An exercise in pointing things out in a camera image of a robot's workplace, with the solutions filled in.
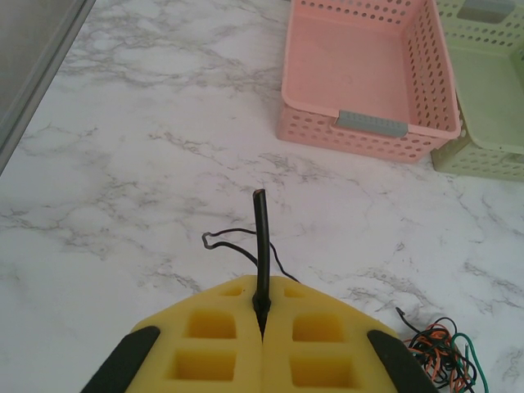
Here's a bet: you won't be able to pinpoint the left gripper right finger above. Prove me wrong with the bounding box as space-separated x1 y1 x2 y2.
260 274 441 393

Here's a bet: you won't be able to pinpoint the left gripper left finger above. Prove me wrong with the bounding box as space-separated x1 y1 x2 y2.
81 274 263 393

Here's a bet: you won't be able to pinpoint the coloured wires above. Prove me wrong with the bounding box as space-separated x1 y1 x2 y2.
395 306 485 393

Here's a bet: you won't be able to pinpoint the thin black wire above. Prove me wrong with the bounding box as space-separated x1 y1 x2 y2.
201 188 304 328

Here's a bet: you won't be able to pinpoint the thin orange wire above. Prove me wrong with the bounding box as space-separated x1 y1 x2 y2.
413 327 464 393

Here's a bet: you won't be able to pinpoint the thin green wire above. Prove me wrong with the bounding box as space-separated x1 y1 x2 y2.
452 333 492 388

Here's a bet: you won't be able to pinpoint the pink plastic basket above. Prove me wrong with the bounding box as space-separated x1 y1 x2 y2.
276 0 462 165

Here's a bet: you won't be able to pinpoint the green plastic basket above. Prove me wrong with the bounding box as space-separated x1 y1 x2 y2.
429 0 524 183

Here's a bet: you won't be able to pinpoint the aluminium table side rail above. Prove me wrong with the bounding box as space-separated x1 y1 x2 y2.
0 0 97 177

